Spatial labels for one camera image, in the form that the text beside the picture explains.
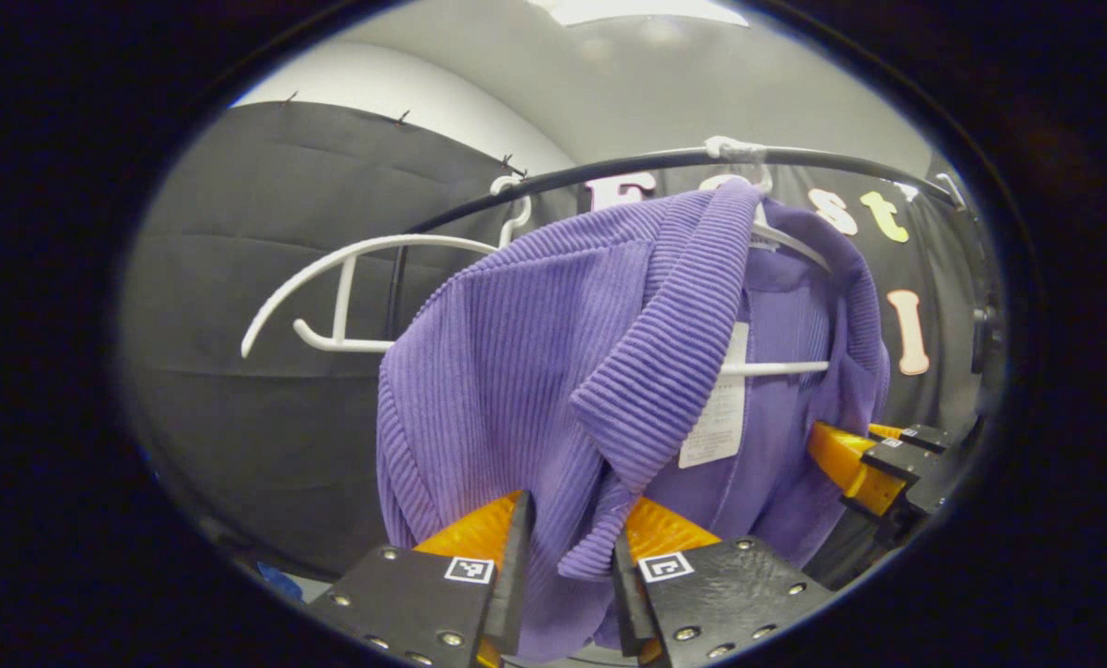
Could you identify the purple ribbed jacket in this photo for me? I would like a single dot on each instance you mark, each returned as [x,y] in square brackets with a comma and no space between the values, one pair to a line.
[516,371]

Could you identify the blue cloth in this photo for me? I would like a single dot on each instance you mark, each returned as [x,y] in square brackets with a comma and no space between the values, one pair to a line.
[279,583]

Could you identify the large ceiling light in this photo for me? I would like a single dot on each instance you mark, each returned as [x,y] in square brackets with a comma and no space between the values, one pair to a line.
[637,9]

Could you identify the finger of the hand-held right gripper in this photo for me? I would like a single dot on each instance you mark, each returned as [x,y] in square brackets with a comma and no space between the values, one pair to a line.
[924,436]
[845,464]

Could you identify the white plastic clothes hanger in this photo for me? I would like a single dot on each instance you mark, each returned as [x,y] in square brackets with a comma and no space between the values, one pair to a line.
[344,306]
[776,368]

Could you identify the black metal clothes rack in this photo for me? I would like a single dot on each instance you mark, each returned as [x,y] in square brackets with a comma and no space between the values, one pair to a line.
[609,167]

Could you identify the black backdrop cloth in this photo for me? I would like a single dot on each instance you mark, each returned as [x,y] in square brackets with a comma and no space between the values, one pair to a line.
[265,278]

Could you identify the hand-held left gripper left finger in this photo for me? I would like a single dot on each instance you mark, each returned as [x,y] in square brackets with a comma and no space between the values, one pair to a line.
[516,575]

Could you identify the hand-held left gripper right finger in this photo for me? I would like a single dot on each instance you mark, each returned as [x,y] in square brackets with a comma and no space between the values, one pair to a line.
[629,603]

